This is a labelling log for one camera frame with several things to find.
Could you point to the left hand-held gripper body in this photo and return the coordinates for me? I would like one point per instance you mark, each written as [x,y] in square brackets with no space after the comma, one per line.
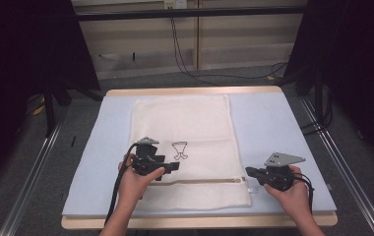
[146,160]

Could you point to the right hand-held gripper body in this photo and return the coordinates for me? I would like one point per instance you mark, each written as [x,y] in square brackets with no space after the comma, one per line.
[278,175]

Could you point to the white mesh laundry bag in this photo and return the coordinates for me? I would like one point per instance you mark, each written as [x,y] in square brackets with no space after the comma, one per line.
[188,124]

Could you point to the person's right hand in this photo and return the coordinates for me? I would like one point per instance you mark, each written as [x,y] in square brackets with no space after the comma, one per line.
[293,196]

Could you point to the person's left hand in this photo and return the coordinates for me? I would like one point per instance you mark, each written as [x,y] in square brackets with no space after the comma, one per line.
[134,187]

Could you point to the light blue table mat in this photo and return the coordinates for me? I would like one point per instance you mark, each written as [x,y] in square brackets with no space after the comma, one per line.
[273,131]

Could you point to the wooden table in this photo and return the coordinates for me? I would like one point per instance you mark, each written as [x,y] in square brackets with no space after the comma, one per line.
[195,90]

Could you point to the black stand leg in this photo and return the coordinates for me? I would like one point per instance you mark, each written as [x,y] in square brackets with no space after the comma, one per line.
[319,98]
[49,111]

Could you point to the yellow floor tape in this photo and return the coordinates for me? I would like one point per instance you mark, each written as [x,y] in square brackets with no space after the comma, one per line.
[39,110]

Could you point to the dark curtain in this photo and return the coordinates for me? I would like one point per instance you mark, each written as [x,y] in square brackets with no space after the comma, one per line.
[359,65]
[17,65]

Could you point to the black horizontal bar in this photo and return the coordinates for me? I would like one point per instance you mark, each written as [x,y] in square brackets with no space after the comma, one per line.
[188,13]

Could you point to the metal floor rail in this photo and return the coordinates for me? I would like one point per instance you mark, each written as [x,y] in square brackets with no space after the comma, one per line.
[349,177]
[27,187]

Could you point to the white wall outlet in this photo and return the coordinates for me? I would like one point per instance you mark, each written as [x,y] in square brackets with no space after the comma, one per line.
[175,4]

